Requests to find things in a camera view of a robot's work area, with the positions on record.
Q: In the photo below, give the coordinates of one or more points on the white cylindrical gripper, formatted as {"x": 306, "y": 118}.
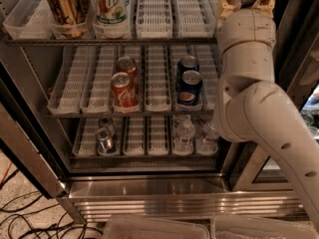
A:
{"x": 247, "y": 28}

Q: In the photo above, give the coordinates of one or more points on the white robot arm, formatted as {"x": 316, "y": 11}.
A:
{"x": 250, "y": 106}

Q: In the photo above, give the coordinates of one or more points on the fridge glass door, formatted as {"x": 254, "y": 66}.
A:
{"x": 295, "y": 57}

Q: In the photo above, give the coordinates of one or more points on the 7up bottle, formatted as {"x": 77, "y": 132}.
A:
{"x": 111, "y": 21}

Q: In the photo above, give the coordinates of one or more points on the right clear water bottle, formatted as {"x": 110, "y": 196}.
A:
{"x": 206, "y": 144}

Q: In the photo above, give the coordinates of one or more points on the clear water bottle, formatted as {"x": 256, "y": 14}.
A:
{"x": 206, "y": 144}
{"x": 184, "y": 133}

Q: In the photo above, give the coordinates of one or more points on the left clear water bottle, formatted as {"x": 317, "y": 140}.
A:
{"x": 184, "y": 133}

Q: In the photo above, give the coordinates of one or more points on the stainless steel fridge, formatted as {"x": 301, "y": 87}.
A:
{"x": 54, "y": 90}

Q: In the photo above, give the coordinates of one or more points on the rear Pepsi can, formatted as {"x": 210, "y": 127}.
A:
{"x": 187, "y": 62}

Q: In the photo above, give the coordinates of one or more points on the pepsi can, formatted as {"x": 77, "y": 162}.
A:
{"x": 189, "y": 88}
{"x": 187, "y": 62}

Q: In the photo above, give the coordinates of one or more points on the front Pepsi can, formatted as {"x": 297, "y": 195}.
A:
{"x": 189, "y": 88}

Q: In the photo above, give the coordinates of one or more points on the rear Coca-Cola can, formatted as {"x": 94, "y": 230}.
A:
{"x": 128, "y": 65}

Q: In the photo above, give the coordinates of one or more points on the coca-cola can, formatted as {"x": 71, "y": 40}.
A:
{"x": 124, "y": 92}
{"x": 128, "y": 65}

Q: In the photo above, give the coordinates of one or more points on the front Coca-Cola can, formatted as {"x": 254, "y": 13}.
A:
{"x": 124, "y": 92}

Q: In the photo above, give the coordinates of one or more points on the gold drink can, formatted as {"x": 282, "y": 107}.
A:
{"x": 68, "y": 15}

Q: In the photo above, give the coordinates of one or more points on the rear silver blue can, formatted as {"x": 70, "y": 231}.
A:
{"x": 108, "y": 123}

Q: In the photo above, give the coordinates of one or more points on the silver blue can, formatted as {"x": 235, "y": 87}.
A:
{"x": 108, "y": 123}
{"x": 105, "y": 142}

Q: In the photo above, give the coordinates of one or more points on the front silver blue can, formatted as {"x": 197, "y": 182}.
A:
{"x": 105, "y": 142}

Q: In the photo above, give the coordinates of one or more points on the right clear plastic bin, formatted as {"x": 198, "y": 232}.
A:
{"x": 243, "y": 227}

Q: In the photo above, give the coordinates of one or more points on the clear plastic bin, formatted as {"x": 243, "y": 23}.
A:
{"x": 243, "y": 227}
{"x": 137, "y": 227}

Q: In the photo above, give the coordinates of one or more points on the left clear plastic bin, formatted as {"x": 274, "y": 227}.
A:
{"x": 137, "y": 227}

